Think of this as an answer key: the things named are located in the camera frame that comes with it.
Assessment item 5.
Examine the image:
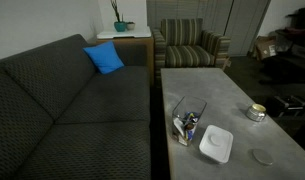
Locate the teal plant pot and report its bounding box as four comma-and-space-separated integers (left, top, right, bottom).
114, 22, 126, 32

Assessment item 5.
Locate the white square container lid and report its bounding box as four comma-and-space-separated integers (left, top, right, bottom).
199, 125, 233, 164

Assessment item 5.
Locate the blue throw pillow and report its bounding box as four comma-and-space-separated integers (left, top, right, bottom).
84, 41, 124, 74

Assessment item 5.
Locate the clear plastic container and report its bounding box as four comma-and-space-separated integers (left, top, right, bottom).
172, 96, 207, 146

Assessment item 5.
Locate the silver tin candle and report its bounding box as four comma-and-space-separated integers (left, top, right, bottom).
246, 104, 266, 122

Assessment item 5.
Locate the striped armchair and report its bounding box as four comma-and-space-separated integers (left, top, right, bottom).
152, 18, 231, 87

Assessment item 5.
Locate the cardboard box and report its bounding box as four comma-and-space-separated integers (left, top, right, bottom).
255, 36, 276, 61

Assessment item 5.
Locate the black case on floor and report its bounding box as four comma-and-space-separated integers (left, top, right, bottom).
265, 95, 305, 117

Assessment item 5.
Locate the dark grey fabric sofa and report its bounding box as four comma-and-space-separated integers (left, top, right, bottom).
0, 34, 151, 180

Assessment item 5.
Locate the wooden side table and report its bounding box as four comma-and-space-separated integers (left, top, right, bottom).
96, 35, 155, 87

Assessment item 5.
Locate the small white bowl pot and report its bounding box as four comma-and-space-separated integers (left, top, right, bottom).
127, 22, 135, 30

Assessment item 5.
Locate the grey concrete coffee table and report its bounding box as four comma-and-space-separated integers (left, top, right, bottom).
161, 68, 305, 180

